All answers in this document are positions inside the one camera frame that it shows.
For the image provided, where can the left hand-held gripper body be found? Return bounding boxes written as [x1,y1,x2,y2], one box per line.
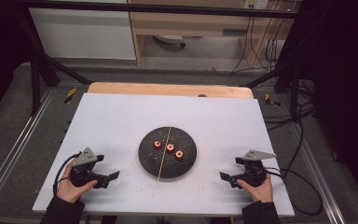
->
[70,147,105,189]

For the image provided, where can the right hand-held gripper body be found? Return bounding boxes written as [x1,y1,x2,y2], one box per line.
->
[235,149,277,189]

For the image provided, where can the black round plate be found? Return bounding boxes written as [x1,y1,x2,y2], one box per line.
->
[138,126,198,179]

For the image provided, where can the thin wooden skewer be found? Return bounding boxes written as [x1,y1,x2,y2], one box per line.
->
[157,125,172,183]

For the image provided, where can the person's right hand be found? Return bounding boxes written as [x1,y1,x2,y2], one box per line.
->
[236,172,274,203]

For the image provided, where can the person's left hand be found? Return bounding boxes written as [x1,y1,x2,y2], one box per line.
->
[55,161,99,204]

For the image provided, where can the white board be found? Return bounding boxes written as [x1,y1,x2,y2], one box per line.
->
[32,92,296,217]

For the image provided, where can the yellow black tape strip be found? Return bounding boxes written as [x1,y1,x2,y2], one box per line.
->
[264,92,282,107]
[63,87,77,105]

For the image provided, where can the wooden table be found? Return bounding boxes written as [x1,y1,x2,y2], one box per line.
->
[87,81,255,100]

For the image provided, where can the white cabinet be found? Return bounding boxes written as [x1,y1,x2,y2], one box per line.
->
[28,0,137,61]

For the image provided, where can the white chair base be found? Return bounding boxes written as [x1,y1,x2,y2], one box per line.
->
[152,34,186,49]

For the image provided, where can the light wooden desk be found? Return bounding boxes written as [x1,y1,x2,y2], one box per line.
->
[127,0,296,67]

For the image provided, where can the left hand-held gripper black cable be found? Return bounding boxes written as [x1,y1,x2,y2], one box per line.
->
[52,151,82,196]

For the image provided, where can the hand-held gripper black cable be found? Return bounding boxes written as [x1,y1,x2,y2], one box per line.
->
[52,151,82,196]
[265,167,324,217]

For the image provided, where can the right hand-held gripper black cable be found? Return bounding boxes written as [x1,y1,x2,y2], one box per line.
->
[265,167,324,217]

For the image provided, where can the aluminium floor rail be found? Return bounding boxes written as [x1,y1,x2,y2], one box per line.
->
[0,88,56,213]
[291,122,347,224]

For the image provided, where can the black floor cables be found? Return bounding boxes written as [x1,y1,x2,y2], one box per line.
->
[261,78,316,133]

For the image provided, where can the bundle of hanging cables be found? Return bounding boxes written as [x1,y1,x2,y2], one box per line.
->
[230,13,294,75]

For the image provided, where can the black metal frame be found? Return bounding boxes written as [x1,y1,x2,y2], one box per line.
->
[13,0,306,121]

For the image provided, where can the white wall socket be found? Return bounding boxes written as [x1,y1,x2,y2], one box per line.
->
[243,0,270,10]

